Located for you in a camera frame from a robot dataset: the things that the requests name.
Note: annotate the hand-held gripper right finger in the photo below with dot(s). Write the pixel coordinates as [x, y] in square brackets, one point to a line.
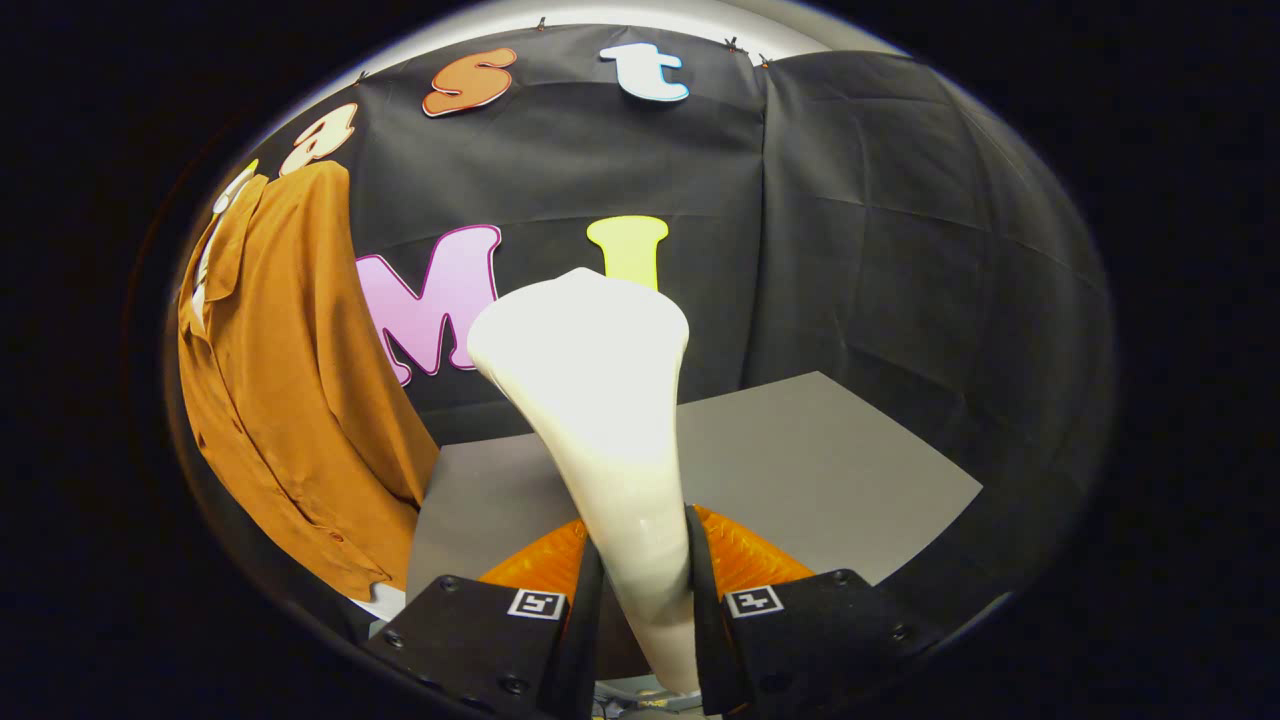
[705, 640]

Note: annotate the brown button-up shirt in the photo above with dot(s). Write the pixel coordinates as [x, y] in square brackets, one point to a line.
[290, 400]

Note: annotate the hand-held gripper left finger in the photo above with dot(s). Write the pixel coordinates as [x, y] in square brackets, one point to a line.
[583, 650]

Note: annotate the white garment form with hanger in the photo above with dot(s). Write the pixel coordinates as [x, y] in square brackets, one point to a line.
[380, 600]

